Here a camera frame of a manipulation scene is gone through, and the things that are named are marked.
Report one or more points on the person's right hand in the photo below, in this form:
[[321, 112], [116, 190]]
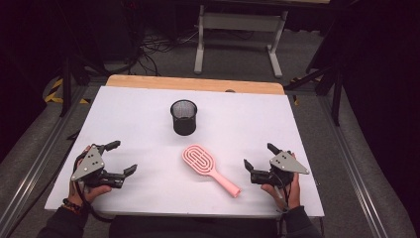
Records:
[[294, 195]]

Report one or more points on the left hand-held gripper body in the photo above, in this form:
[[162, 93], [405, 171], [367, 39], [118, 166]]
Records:
[[88, 163]]

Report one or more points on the aluminium rail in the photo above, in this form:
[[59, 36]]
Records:
[[355, 172], [36, 165]]

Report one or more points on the pink hairbrush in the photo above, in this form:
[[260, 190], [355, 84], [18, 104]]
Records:
[[201, 160]]

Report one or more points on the yellow black hazard tape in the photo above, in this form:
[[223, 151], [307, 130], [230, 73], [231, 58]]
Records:
[[54, 92], [295, 99]]

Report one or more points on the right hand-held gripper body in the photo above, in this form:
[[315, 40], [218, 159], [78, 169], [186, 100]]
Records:
[[287, 162]]

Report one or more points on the black metal stand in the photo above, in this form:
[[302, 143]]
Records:
[[67, 86], [336, 99]]

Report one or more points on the grey metal desk frame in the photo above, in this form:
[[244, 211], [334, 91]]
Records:
[[241, 21]]

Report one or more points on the black mesh cup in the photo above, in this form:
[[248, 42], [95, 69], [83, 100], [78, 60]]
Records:
[[184, 124]]

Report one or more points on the wooden table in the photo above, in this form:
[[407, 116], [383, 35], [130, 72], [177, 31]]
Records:
[[185, 83]]

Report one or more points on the person's left hand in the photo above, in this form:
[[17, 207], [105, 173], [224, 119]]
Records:
[[75, 193]]

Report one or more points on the white board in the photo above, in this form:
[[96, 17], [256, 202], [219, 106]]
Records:
[[148, 132]]

